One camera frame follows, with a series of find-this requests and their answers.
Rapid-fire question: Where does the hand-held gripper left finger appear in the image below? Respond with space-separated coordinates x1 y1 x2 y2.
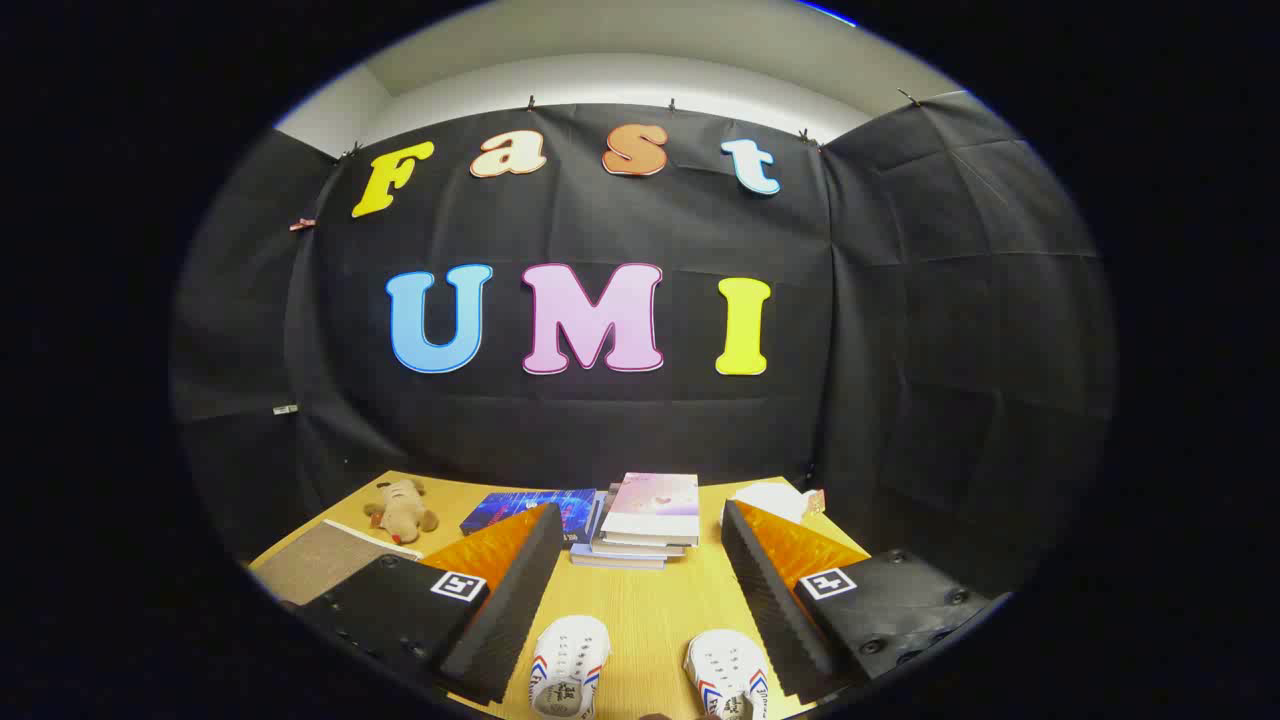
295 503 564 706

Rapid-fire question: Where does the white shoe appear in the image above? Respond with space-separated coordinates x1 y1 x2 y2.
684 629 771 720
528 615 611 720

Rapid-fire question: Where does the white plush toy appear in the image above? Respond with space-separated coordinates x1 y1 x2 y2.
730 482 826 526

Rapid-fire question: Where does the brown fabric storage box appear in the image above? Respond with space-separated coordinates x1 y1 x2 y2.
248 520 423 607

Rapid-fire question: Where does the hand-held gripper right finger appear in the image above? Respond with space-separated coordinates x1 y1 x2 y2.
720 498 1006 704

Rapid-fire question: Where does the white book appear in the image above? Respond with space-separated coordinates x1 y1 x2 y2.
590 535 691 559

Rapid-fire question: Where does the pink cover book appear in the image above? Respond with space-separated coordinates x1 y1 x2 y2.
600 473 701 548

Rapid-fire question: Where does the beige plush dog toy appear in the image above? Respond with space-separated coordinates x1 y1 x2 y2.
363 478 439 546

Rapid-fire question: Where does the dark blue book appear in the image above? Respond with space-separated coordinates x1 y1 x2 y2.
460 488 598 549

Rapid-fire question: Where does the light blue book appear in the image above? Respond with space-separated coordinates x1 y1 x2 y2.
570 545 669 571

